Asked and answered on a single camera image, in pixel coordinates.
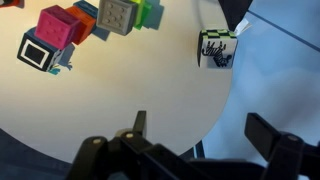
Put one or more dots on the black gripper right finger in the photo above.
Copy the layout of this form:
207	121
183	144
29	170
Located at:
262	135

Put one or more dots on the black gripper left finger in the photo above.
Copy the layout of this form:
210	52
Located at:
140	123

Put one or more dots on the pink plastic block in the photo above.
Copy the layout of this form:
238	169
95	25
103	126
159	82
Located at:
56	26

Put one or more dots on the grey studded plastic block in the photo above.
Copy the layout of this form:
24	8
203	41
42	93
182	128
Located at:
116	15

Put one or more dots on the orange plastic block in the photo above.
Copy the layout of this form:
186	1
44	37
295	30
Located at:
87	23

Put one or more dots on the green plastic block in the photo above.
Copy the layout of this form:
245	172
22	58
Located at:
143	10

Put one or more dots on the blue plastic block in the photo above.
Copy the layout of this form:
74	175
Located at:
87	7

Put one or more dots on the zebra soft fabric cube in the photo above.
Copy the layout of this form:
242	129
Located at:
216	48

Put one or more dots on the blue number soft cube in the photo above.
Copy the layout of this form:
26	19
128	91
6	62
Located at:
38	53

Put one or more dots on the house picture soft cube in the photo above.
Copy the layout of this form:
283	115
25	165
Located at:
8	3

